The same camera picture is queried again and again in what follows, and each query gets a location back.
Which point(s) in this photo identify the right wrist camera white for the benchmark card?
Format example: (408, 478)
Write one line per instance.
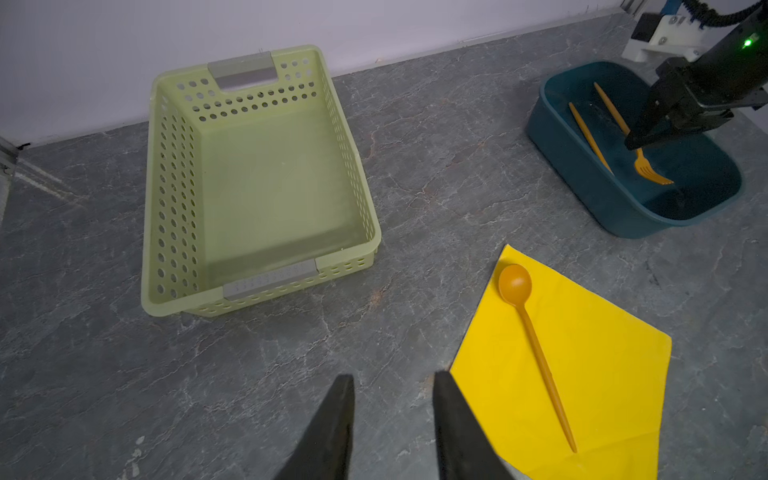
(664, 29)

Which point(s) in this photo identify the orange plastic knife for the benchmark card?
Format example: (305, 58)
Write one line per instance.
(588, 136)

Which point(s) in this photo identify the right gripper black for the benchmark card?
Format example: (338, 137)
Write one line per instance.
(700, 94)

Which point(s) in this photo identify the orange plastic fork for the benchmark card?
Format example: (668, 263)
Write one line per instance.
(642, 164)

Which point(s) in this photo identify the green perforated plastic basket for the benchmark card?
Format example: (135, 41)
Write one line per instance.
(255, 188)

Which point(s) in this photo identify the yellow paper napkin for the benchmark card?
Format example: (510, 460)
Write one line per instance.
(610, 369)

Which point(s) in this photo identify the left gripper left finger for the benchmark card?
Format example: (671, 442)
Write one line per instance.
(325, 449)

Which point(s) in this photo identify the orange plastic spoon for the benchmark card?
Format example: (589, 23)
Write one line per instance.
(515, 288)

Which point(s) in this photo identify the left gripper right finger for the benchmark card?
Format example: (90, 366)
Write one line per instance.
(463, 450)

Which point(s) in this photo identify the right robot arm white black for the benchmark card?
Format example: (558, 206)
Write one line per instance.
(719, 26)

